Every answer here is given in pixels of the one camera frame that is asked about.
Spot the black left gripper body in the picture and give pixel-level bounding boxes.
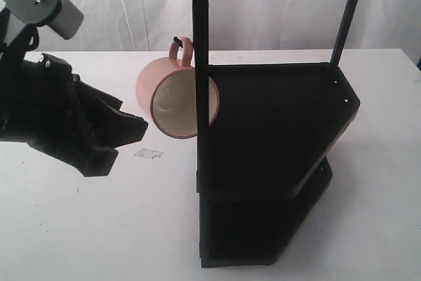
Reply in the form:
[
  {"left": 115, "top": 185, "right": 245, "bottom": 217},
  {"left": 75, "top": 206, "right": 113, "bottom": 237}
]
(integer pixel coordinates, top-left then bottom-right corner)
[{"left": 1, "top": 54, "right": 99, "bottom": 163}]

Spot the pink ceramic mug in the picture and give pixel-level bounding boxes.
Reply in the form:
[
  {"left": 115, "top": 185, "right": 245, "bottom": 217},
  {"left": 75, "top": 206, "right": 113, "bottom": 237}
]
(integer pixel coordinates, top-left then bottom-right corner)
[{"left": 136, "top": 36, "right": 220, "bottom": 140}]

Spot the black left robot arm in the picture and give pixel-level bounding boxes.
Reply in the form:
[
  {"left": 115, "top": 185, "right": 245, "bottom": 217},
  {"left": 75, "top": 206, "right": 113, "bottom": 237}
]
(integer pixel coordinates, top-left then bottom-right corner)
[{"left": 1, "top": 9, "right": 148, "bottom": 177}]

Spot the clear tape patch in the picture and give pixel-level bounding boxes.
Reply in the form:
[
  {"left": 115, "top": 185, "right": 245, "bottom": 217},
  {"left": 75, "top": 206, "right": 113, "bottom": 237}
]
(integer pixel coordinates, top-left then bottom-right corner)
[{"left": 134, "top": 149, "right": 164, "bottom": 159}]

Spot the black hook on rack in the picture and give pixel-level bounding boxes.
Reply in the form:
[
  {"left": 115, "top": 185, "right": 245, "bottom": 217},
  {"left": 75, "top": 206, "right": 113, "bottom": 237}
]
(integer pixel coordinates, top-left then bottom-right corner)
[{"left": 173, "top": 36, "right": 194, "bottom": 49}]

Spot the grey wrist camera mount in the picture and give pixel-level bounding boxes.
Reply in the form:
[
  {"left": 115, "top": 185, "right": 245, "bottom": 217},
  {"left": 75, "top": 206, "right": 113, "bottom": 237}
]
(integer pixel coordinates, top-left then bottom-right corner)
[{"left": 3, "top": 0, "right": 84, "bottom": 40}]

